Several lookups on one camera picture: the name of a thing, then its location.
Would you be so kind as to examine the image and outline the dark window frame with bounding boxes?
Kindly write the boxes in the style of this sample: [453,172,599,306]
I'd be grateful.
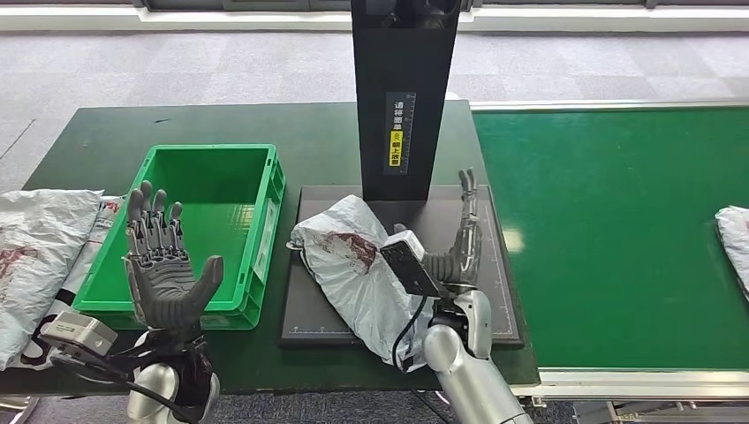
[0,0,749,14]

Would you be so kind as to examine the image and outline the white parcel bag black letters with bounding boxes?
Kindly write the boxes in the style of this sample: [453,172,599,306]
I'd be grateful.
[8,195,127,371]

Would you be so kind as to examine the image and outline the green conveyor belt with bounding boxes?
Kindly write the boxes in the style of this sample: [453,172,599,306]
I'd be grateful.
[471,107,749,371]

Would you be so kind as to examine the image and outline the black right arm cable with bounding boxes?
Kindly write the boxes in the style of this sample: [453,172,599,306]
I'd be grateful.
[390,295,431,373]

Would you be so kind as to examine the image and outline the white parcel bag red print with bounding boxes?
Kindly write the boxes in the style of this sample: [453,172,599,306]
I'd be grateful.
[715,205,749,302]

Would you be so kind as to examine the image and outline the white window sill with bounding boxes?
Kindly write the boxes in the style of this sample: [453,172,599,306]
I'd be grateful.
[0,6,749,34]

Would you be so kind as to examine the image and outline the grey parcel bag red print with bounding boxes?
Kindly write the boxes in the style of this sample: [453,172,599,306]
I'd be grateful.
[286,194,437,375]

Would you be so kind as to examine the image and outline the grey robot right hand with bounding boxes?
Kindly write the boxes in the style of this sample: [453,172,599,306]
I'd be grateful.
[393,168,485,288]

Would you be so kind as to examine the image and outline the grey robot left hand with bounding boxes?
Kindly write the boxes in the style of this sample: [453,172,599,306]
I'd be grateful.
[124,179,226,345]

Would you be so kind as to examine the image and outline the black yellow label sticker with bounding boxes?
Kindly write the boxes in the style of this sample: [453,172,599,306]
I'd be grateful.
[383,91,417,176]

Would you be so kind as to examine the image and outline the green plastic crate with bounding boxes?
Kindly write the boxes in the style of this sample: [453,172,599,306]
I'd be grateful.
[72,143,287,332]

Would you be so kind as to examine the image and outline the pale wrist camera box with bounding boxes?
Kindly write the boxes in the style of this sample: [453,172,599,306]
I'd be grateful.
[39,310,119,360]
[379,230,443,299]

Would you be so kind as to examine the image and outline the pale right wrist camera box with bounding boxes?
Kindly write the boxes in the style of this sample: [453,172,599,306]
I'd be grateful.
[379,230,443,299]

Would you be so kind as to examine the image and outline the black inbound scanner machine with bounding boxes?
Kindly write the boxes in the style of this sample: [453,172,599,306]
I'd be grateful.
[279,0,524,351]

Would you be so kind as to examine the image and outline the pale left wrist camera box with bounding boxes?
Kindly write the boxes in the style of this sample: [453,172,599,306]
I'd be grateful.
[39,310,119,360]

